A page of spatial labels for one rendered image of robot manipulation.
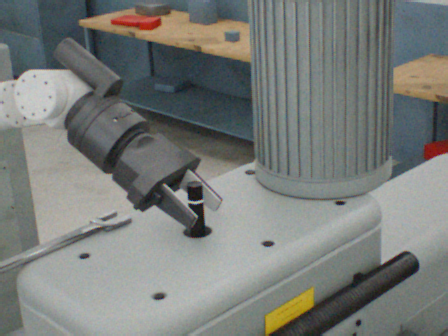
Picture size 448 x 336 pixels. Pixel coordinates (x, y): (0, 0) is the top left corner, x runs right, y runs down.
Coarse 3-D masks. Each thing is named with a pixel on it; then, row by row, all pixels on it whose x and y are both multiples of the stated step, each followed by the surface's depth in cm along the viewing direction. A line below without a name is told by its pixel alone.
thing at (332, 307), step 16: (400, 256) 114; (368, 272) 111; (384, 272) 111; (400, 272) 112; (416, 272) 116; (352, 288) 107; (368, 288) 108; (384, 288) 110; (320, 304) 104; (336, 304) 104; (352, 304) 106; (304, 320) 101; (320, 320) 102; (336, 320) 104
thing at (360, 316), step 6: (360, 312) 117; (348, 318) 115; (354, 318) 116; (360, 318) 117; (342, 324) 114; (348, 324) 115; (354, 324) 116; (360, 324) 116; (330, 330) 113; (336, 330) 113; (342, 330) 114; (348, 330) 115; (354, 330) 116; (360, 330) 117
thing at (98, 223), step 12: (108, 216) 111; (84, 228) 107; (96, 228) 107; (108, 228) 107; (60, 240) 105; (72, 240) 105; (24, 252) 102; (36, 252) 102; (48, 252) 103; (0, 264) 100; (12, 264) 100
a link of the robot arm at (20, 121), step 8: (0, 88) 112; (8, 88) 113; (0, 96) 112; (8, 96) 113; (0, 104) 111; (8, 104) 113; (0, 112) 112; (8, 112) 113; (16, 112) 114; (0, 120) 113; (8, 120) 112; (16, 120) 114; (24, 120) 116; (0, 128) 114; (8, 128) 115
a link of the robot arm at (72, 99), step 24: (72, 48) 108; (48, 72) 106; (72, 72) 109; (96, 72) 107; (24, 96) 106; (48, 96) 105; (72, 96) 107; (96, 96) 106; (48, 120) 108; (72, 120) 106; (72, 144) 108
